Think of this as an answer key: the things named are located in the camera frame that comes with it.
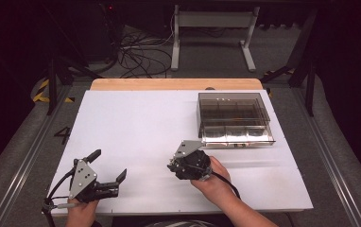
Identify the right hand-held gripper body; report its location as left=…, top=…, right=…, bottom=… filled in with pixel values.
left=166, top=139, right=214, bottom=182

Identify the wooden table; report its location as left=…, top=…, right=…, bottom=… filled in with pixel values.
left=90, top=78, right=264, bottom=92

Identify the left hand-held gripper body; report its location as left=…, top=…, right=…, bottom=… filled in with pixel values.
left=67, top=158, right=120, bottom=204

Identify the person's dark clothing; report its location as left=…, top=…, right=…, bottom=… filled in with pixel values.
left=110, top=213, right=236, bottom=227

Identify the smoky transparent drawer box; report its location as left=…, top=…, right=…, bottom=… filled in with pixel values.
left=196, top=92, right=271, bottom=129

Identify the black metal stand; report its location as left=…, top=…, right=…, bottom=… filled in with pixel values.
left=259, top=8, right=319, bottom=117
left=44, top=55, right=105, bottom=116

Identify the person's right hand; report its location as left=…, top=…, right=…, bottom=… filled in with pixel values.
left=190, top=155, right=233, bottom=203

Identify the white table board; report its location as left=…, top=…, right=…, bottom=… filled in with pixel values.
left=48, top=89, right=315, bottom=216

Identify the tangle of black floor cables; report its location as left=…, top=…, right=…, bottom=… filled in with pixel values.
left=116, top=26, right=174, bottom=79

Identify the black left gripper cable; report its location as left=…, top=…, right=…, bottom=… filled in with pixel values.
left=41, top=167, right=77, bottom=227

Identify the transparent compartment drawer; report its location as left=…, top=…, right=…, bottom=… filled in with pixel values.
left=199, top=125, right=277, bottom=149

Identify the aluminium floor rail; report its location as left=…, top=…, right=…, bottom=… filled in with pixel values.
left=290, top=87, right=361, bottom=227
left=0, top=84, right=76, bottom=227

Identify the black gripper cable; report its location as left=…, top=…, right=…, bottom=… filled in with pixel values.
left=211, top=171, right=242, bottom=201
left=41, top=167, right=77, bottom=227

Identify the black equipment with red light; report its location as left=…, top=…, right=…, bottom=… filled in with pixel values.
left=83, top=2, right=123, bottom=62

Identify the white metal stand frame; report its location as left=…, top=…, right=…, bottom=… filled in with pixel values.
left=170, top=4, right=261, bottom=73

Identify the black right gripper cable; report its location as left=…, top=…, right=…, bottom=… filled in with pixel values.
left=211, top=171, right=242, bottom=201

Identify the person's left hand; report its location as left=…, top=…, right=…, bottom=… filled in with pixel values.
left=64, top=198, right=100, bottom=227

